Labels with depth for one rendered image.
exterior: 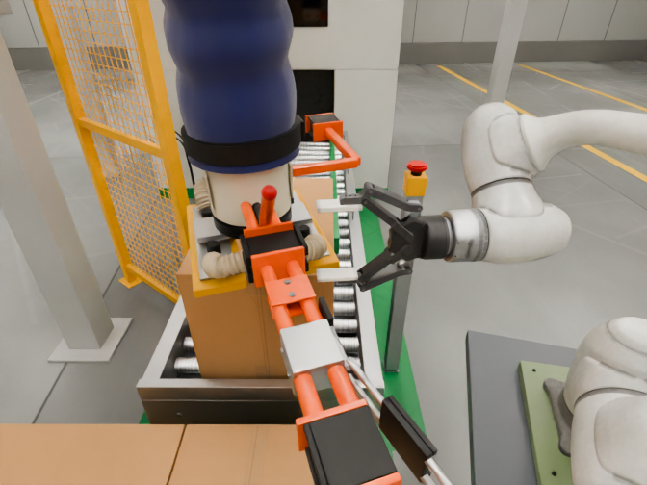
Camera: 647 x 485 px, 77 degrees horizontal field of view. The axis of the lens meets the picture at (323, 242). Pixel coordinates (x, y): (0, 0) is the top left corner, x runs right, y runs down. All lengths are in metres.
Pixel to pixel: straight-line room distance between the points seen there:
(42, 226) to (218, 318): 1.05
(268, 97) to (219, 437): 0.89
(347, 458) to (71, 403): 1.90
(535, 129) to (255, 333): 0.84
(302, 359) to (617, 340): 0.59
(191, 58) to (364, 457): 0.59
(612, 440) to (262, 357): 0.84
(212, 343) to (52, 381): 1.25
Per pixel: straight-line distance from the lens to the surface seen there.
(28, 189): 1.94
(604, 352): 0.90
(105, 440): 1.34
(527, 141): 0.76
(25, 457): 1.41
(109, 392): 2.20
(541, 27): 11.16
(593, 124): 0.76
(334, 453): 0.42
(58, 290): 2.20
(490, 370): 1.15
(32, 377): 2.44
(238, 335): 1.19
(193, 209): 1.05
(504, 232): 0.71
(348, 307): 1.54
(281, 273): 0.64
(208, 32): 0.70
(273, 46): 0.72
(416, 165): 1.45
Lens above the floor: 1.58
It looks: 33 degrees down
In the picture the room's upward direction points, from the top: straight up
